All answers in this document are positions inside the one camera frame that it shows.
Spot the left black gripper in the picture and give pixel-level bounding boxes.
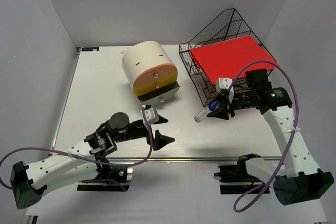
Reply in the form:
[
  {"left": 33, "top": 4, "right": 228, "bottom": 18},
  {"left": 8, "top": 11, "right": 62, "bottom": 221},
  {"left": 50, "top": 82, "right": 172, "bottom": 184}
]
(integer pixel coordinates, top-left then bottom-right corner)
[{"left": 115, "top": 114, "right": 175, "bottom": 150}]

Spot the small blue-capped glue bottle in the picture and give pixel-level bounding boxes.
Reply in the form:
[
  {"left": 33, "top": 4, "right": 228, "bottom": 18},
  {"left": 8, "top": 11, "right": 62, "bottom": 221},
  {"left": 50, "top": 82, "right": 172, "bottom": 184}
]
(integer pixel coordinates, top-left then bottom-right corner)
[{"left": 194, "top": 101, "right": 220, "bottom": 123}]

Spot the red paper folder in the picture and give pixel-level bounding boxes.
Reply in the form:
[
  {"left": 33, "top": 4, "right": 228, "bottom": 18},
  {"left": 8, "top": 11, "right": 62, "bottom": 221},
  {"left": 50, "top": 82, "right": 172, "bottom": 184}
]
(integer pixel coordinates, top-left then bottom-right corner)
[{"left": 190, "top": 35, "right": 276, "bottom": 84}]

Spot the cream round drawer box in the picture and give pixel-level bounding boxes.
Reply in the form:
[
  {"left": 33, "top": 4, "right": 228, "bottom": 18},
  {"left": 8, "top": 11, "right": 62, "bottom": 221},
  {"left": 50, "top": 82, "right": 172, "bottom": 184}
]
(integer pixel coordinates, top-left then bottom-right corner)
[{"left": 122, "top": 41, "right": 180, "bottom": 106}]

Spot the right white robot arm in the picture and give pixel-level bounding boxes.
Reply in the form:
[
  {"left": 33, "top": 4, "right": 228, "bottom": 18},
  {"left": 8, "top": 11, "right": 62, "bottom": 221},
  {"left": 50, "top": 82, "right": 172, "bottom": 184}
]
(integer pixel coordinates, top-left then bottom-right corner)
[{"left": 208, "top": 69, "right": 334, "bottom": 205}]

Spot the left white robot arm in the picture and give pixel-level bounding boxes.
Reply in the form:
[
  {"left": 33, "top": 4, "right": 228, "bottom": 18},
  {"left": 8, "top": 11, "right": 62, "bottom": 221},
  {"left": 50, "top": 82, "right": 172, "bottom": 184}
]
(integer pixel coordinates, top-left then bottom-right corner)
[{"left": 10, "top": 108, "right": 175, "bottom": 209}]

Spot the blue label sticker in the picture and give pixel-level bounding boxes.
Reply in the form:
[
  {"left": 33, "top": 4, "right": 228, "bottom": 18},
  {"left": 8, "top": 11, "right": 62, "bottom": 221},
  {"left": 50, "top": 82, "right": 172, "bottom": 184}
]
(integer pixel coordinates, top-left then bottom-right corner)
[{"left": 81, "top": 47, "right": 99, "bottom": 52}]

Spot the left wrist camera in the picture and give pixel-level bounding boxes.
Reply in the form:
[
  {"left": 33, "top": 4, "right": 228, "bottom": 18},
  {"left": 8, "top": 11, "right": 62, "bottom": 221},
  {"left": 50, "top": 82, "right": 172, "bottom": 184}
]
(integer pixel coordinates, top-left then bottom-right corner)
[{"left": 141, "top": 105, "right": 159, "bottom": 125}]

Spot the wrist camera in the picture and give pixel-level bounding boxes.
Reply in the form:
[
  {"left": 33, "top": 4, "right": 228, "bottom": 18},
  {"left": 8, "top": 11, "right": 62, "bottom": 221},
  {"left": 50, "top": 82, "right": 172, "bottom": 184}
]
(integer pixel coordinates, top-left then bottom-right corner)
[
  {"left": 215, "top": 78, "right": 234, "bottom": 103},
  {"left": 141, "top": 105, "right": 159, "bottom": 125}
]

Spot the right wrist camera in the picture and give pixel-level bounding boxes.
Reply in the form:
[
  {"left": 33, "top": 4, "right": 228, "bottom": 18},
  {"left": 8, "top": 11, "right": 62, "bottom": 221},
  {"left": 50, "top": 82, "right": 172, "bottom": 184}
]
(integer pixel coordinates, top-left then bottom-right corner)
[{"left": 215, "top": 78, "right": 234, "bottom": 103}]

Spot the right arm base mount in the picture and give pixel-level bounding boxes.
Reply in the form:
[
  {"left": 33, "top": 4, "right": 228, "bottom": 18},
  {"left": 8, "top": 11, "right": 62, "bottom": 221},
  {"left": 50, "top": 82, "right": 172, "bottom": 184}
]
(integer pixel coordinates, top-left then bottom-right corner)
[{"left": 214, "top": 154, "right": 275, "bottom": 195}]

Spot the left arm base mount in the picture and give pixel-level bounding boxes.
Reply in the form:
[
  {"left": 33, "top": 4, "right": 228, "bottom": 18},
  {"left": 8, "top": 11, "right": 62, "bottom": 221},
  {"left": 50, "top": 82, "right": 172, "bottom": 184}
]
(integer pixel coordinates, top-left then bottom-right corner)
[{"left": 77, "top": 164, "right": 133, "bottom": 192}]

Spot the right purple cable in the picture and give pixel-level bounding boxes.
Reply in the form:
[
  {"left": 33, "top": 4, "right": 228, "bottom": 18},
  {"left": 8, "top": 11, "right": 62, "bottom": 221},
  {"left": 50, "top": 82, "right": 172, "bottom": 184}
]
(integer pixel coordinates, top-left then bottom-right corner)
[{"left": 228, "top": 60, "right": 300, "bottom": 213}]

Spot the black wire mesh organizer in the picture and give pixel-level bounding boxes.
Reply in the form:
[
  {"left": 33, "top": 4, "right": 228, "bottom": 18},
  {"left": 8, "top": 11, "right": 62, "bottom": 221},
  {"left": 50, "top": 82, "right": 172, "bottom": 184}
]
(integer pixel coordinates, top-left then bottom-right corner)
[{"left": 179, "top": 8, "right": 276, "bottom": 106}]

